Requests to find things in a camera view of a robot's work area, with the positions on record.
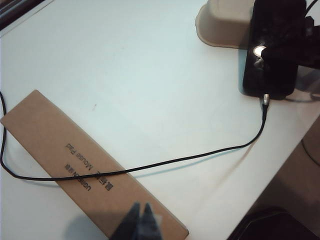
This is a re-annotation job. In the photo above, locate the beige paper pulp tray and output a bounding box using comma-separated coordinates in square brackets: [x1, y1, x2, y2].
[194, 0, 256, 49]

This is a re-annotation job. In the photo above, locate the brown cardboard mouse pad box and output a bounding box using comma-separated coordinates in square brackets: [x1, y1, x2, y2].
[0, 89, 190, 240]

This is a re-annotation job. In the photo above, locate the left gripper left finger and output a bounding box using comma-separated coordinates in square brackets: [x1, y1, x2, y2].
[116, 201, 142, 240]

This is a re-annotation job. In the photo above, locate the black rounded base housing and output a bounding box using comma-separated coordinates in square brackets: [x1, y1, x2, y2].
[224, 205, 320, 240]

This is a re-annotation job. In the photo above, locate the black smartphone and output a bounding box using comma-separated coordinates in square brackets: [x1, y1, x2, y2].
[241, 0, 307, 101]

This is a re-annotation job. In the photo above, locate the black charging cable silver plug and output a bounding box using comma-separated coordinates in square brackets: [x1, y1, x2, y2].
[0, 91, 271, 181]

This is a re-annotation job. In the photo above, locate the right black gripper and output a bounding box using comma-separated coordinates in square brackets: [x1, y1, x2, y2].
[259, 14, 320, 69]

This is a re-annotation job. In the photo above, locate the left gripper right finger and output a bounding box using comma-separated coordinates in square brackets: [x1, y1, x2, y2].
[140, 201, 164, 240]

